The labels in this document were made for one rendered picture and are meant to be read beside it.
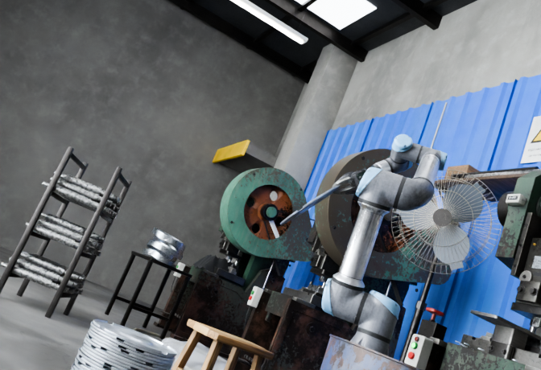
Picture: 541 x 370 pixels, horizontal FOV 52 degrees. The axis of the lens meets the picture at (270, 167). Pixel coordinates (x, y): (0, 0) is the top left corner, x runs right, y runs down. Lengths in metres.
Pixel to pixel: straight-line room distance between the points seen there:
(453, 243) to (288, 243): 2.34
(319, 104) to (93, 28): 3.44
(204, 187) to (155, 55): 2.11
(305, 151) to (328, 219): 4.12
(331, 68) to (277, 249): 3.45
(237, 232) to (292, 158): 2.59
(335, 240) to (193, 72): 5.81
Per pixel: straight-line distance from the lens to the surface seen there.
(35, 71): 8.45
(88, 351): 1.87
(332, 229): 3.41
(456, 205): 3.22
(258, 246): 5.08
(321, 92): 7.73
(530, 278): 2.50
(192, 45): 8.94
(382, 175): 1.95
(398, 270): 3.67
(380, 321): 1.97
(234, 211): 4.97
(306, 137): 7.50
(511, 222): 2.63
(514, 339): 2.36
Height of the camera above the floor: 0.46
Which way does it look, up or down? 14 degrees up
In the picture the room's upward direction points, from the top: 22 degrees clockwise
